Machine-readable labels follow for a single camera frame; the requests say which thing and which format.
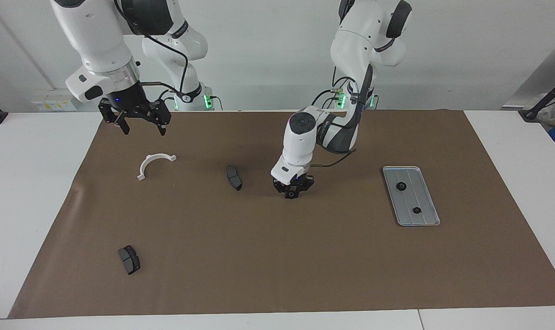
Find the silver metal tray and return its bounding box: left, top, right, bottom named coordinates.
left=382, top=166, right=441, bottom=227

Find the dark grey brake pad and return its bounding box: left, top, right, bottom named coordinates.
left=226, top=165, right=243, bottom=191
left=117, top=245, right=141, bottom=275

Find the brown table mat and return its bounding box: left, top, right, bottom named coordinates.
left=8, top=109, right=555, bottom=319

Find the clear plastic bag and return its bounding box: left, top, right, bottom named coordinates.
left=532, top=93, right=555, bottom=127

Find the black stand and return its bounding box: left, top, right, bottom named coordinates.
left=518, top=72, right=555, bottom=122

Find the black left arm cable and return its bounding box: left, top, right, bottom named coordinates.
left=311, top=148, right=357, bottom=166

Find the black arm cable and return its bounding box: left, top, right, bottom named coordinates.
left=311, top=148, right=357, bottom=166
left=115, top=0, right=189, bottom=97

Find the white curved plastic bracket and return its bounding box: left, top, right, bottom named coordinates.
left=137, top=154, right=178, bottom=181

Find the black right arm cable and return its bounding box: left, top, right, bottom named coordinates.
left=115, top=0, right=189, bottom=97

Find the white wall socket box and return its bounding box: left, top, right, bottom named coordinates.
left=31, top=89, right=78, bottom=112

